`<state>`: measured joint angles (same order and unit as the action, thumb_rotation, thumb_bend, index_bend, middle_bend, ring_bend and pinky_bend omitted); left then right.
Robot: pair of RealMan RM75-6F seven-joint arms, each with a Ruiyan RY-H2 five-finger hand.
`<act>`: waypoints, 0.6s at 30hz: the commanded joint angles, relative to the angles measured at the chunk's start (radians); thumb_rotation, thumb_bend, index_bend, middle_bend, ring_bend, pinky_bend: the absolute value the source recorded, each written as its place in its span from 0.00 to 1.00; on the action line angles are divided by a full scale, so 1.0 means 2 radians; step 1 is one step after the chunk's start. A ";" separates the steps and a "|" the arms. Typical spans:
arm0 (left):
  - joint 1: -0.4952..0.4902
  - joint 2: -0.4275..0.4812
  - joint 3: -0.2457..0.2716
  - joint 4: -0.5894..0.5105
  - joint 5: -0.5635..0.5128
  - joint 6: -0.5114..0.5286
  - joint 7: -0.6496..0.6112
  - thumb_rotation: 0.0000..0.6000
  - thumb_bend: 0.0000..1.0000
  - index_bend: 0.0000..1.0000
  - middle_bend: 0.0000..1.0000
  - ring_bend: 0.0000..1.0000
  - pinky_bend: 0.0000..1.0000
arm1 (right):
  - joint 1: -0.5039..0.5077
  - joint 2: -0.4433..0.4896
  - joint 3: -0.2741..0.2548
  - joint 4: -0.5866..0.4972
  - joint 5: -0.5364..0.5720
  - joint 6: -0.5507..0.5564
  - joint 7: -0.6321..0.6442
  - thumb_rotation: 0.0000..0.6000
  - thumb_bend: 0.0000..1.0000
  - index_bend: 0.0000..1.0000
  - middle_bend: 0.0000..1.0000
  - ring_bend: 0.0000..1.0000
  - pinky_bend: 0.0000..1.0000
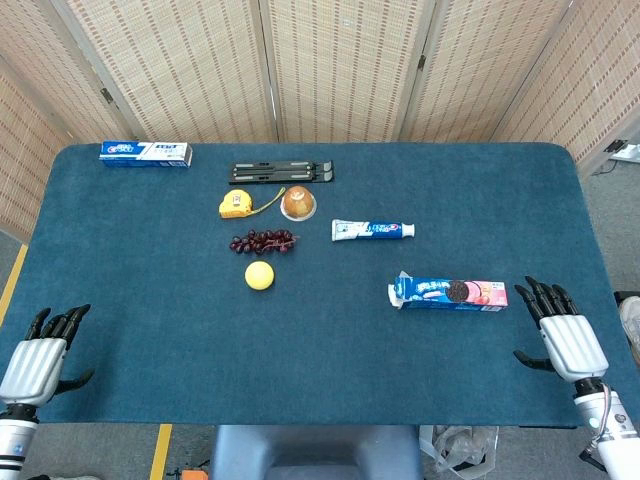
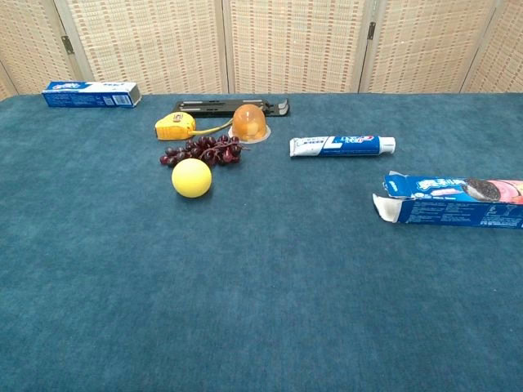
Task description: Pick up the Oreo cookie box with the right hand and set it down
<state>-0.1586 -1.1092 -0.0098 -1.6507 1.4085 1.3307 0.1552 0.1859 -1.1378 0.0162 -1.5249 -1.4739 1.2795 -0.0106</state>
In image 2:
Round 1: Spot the orange jelly cup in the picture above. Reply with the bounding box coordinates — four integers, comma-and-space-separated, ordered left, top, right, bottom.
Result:
227, 103, 272, 145

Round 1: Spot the blue white toothpaste box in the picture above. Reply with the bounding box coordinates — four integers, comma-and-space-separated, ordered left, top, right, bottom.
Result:
42, 80, 142, 109

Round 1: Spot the purple grape bunch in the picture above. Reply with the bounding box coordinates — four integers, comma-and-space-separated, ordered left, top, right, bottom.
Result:
159, 134, 252, 169

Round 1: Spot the woven folding screen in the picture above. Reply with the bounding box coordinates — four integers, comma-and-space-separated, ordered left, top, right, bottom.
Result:
0, 0, 523, 103

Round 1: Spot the blue table cloth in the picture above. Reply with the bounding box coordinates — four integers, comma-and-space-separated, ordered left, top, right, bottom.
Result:
0, 92, 523, 392

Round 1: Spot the blue cookie package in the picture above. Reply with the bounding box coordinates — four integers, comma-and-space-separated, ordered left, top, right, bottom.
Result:
372, 171, 523, 230

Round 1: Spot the blue white toothpaste tube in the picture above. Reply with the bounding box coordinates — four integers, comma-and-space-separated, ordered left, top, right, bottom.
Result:
289, 135, 396, 158

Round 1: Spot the yellow ball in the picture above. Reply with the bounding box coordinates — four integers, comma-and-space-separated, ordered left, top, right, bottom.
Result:
171, 158, 213, 199

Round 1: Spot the black folding stand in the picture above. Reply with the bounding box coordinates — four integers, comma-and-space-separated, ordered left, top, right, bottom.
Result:
172, 98, 291, 118

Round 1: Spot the yellow tape measure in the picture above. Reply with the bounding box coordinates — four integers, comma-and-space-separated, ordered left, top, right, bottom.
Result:
154, 113, 235, 141

